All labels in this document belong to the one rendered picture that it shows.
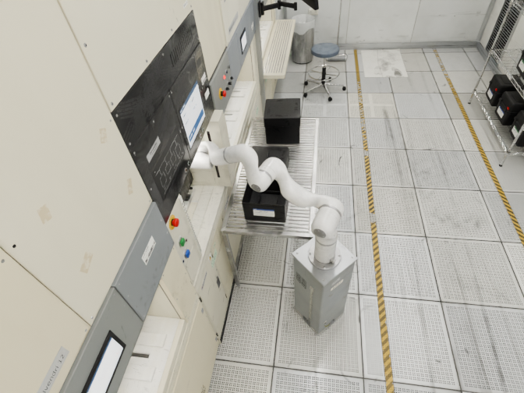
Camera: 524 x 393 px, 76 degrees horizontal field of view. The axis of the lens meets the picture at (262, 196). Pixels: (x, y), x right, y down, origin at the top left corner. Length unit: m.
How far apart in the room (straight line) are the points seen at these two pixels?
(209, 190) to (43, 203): 1.53
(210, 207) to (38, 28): 1.52
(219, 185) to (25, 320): 1.62
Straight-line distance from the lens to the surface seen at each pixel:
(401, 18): 6.11
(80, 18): 1.08
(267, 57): 3.97
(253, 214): 2.18
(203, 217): 2.16
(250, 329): 2.68
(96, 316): 1.16
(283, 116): 2.64
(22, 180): 0.87
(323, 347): 2.62
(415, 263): 3.07
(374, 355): 2.66
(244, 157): 1.68
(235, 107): 3.06
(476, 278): 3.17
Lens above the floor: 2.48
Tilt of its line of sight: 47 degrees down
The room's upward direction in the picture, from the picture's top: 7 degrees counter-clockwise
